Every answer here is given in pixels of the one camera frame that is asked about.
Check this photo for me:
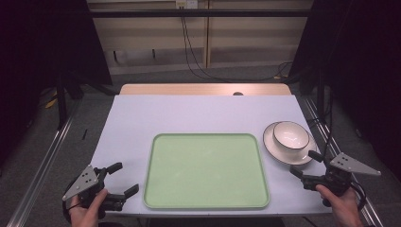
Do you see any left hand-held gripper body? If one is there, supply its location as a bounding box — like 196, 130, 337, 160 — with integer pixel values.
61, 165, 127, 219

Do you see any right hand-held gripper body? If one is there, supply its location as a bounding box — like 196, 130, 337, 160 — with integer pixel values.
301, 152, 382, 197

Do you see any white bowl with dark rim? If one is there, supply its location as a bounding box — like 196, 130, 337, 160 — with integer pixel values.
272, 121, 310, 154

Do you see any white plate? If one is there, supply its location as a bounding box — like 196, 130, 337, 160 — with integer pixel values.
262, 121, 318, 166

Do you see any light green tray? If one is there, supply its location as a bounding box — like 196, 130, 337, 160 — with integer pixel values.
143, 132, 270, 211

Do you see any person's left hand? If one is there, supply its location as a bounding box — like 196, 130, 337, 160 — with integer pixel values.
68, 188, 110, 227

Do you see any person's right hand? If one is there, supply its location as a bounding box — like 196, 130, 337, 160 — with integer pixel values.
316, 183, 364, 227

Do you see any black metal stand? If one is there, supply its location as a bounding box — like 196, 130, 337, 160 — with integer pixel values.
56, 70, 70, 130
316, 67, 326, 119

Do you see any yellow floor object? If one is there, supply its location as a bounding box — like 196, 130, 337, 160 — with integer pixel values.
44, 90, 60, 110

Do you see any pale lavender table cover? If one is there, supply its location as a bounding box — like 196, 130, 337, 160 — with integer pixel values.
90, 94, 333, 218

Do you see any dark curtain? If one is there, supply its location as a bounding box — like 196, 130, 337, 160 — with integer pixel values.
288, 0, 401, 181
0, 0, 113, 165

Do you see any wooden table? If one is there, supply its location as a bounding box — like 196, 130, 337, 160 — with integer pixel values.
119, 82, 293, 96

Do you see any black horizontal bar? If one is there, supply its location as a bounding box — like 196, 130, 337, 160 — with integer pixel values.
89, 9, 312, 19

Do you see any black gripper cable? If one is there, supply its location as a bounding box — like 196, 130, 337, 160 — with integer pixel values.
348, 182, 367, 212
61, 185, 81, 223

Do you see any aluminium floor rail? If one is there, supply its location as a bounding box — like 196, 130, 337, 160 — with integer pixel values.
6, 99, 83, 227
303, 96, 385, 227

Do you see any black wall cable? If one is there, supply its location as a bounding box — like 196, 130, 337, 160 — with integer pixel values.
180, 7, 292, 82

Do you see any white wall socket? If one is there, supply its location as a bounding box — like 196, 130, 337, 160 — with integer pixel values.
175, 0, 199, 9

